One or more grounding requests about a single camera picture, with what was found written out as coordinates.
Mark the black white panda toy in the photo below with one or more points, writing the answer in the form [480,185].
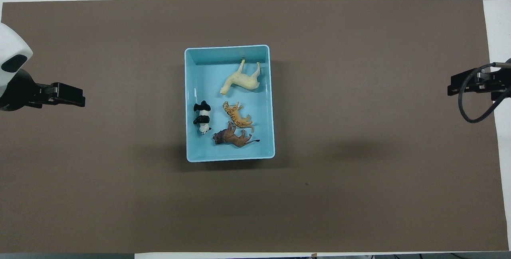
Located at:
[203,117]

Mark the orange striped tiger toy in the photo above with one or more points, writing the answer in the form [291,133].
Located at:
[237,117]

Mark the brown table mat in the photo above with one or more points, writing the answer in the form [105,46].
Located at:
[359,191]

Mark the brown lion toy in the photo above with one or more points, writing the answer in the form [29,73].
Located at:
[233,138]

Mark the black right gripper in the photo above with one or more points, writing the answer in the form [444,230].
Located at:
[495,83]

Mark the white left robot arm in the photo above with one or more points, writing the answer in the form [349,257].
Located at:
[12,47]

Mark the cream llama toy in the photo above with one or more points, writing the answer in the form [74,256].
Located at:
[239,80]

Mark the light blue storage box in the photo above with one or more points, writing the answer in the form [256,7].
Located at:
[207,147]

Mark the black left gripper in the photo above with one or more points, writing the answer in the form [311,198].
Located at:
[20,91]

